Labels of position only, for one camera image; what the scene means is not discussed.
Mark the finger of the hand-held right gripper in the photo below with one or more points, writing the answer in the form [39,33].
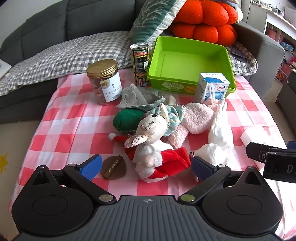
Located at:
[292,145]
[255,151]

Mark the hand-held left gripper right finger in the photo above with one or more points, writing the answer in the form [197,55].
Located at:
[201,168]

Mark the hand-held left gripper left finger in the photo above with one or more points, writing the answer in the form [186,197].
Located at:
[91,167]

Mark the white tissue pack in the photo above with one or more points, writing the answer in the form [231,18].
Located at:
[254,136]

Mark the white cloth bundle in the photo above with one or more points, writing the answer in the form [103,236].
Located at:
[208,151]

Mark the white glove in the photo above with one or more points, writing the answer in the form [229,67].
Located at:
[218,132]

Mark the pink fuzzy plush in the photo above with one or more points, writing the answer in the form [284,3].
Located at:
[198,118]

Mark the santa plush toy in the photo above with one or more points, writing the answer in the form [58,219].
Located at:
[148,153]

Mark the mouse doll with blue bonnet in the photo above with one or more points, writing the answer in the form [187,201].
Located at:
[152,128]

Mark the green plastic bin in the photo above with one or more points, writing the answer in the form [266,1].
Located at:
[185,60]

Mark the pink checkered tablecloth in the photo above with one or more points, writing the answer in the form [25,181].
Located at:
[69,129]

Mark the dark grey ottoman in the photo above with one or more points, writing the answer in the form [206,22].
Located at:
[288,92]

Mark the green knitted pad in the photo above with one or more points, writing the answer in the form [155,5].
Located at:
[127,120]

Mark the blue and white milk carton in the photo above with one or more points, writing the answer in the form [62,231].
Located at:
[211,87]

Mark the grey rag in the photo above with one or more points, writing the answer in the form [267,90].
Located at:
[134,97]

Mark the dark plaid cloth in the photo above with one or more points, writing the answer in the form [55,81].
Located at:
[245,62]

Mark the clear jar with gold lid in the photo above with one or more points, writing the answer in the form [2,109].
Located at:
[104,76]

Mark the grey checkered cushion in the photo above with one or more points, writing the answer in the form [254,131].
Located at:
[57,58]

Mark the dark drink can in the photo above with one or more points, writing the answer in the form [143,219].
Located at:
[140,62]

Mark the white paper sheet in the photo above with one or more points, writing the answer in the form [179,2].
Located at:
[4,67]

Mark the white shelf unit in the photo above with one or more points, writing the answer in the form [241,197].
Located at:
[259,16]

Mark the orange pumpkin cushion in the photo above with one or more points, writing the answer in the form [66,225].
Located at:
[208,16]

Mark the grey sofa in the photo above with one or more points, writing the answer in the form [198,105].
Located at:
[46,18]

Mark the teal coral print pillow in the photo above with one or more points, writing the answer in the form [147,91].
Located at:
[150,20]

